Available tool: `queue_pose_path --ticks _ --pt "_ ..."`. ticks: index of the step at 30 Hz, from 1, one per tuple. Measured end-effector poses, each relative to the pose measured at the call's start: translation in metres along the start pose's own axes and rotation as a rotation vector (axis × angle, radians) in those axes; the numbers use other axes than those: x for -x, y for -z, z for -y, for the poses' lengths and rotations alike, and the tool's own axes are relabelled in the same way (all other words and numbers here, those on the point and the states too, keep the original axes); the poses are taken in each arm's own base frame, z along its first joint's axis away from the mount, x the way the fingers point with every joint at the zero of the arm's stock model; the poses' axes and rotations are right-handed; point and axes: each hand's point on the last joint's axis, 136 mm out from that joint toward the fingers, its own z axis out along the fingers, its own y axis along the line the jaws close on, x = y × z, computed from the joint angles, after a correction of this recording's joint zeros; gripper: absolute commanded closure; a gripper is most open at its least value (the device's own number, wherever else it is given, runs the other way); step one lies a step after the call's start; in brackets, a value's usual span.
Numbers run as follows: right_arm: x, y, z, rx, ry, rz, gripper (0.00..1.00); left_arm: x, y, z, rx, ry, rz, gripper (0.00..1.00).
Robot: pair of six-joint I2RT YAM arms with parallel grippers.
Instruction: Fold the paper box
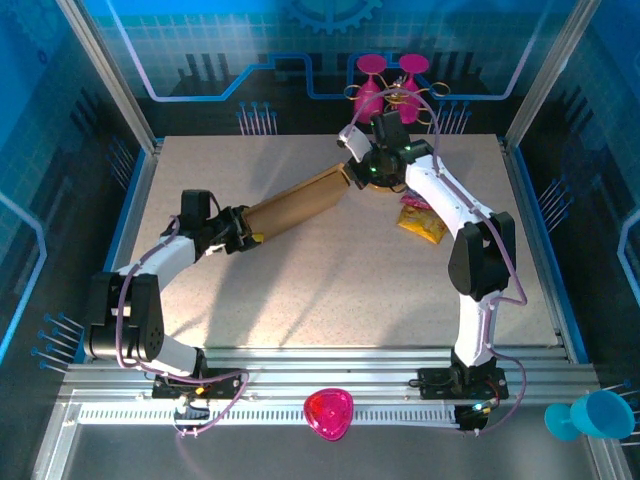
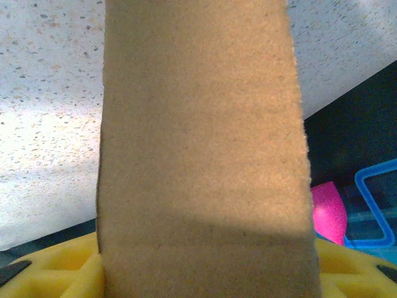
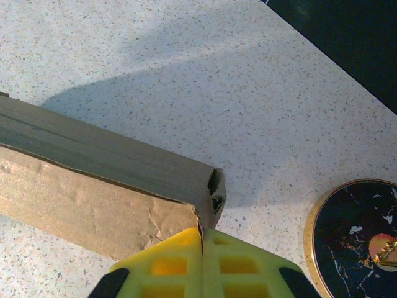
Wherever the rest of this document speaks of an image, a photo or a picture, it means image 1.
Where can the brown cardboard paper box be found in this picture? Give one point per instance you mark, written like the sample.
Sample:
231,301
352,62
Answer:
300,200

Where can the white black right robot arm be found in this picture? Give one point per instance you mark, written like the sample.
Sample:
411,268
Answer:
440,190

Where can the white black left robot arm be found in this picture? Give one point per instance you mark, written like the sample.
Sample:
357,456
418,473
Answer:
160,257

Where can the black controller box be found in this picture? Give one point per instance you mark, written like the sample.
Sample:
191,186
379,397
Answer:
472,417
192,412

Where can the pink candy bag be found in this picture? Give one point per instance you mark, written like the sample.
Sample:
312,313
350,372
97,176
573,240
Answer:
412,200

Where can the yellow snack bag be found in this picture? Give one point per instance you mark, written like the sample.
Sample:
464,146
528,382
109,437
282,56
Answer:
422,222

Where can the pink plastic goblet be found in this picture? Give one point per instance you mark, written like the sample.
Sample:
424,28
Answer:
371,65
415,65

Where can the pink heart-shaped bowl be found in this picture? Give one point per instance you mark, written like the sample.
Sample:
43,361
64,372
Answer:
327,412

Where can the blue plastic goblet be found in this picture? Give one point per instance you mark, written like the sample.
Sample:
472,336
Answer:
602,415

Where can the aluminium cell frame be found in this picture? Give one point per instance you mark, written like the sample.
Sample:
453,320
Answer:
325,372

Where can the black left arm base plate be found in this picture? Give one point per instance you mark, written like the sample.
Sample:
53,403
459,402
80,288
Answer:
225,387

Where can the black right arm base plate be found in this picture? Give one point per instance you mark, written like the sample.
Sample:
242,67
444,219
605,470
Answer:
435,385

